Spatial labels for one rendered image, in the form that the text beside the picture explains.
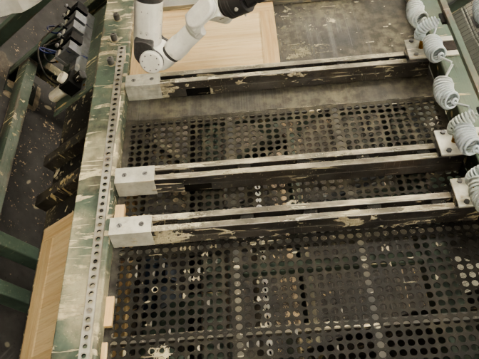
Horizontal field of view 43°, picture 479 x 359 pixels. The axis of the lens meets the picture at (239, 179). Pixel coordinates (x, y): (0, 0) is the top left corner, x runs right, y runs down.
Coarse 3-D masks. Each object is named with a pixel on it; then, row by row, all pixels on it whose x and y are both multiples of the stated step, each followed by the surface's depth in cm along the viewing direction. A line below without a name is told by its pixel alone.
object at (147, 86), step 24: (432, 24) 199; (408, 48) 210; (168, 72) 217; (192, 72) 216; (216, 72) 216; (240, 72) 215; (264, 72) 214; (288, 72) 213; (312, 72) 213; (336, 72) 213; (360, 72) 214; (384, 72) 214; (408, 72) 215; (144, 96) 218; (168, 96) 219
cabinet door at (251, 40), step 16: (176, 16) 246; (240, 16) 244; (256, 16) 243; (272, 16) 241; (176, 32) 240; (208, 32) 239; (224, 32) 238; (240, 32) 237; (256, 32) 237; (272, 32) 235; (192, 48) 233; (208, 48) 233; (224, 48) 232; (240, 48) 231; (256, 48) 230; (272, 48) 229; (176, 64) 228; (192, 64) 228; (208, 64) 227; (224, 64) 226; (240, 64) 226
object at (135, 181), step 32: (448, 128) 177; (224, 160) 189; (256, 160) 188; (288, 160) 188; (320, 160) 189; (352, 160) 186; (384, 160) 185; (416, 160) 185; (448, 160) 185; (128, 192) 191; (160, 192) 192
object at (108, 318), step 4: (108, 296) 169; (112, 296) 169; (108, 300) 169; (112, 300) 169; (108, 304) 168; (112, 304) 168; (108, 308) 167; (112, 308) 167; (108, 312) 166; (112, 312) 166; (104, 316) 166; (108, 316) 166; (112, 316) 166; (104, 320) 165; (108, 320) 165; (112, 320) 165; (104, 324) 164; (108, 324) 164; (112, 324) 165
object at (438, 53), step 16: (416, 0) 210; (416, 16) 206; (448, 16) 196; (432, 48) 194; (464, 48) 186; (464, 64) 183; (448, 80) 185; (448, 96) 181; (464, 128) 171; (464, 144) 175
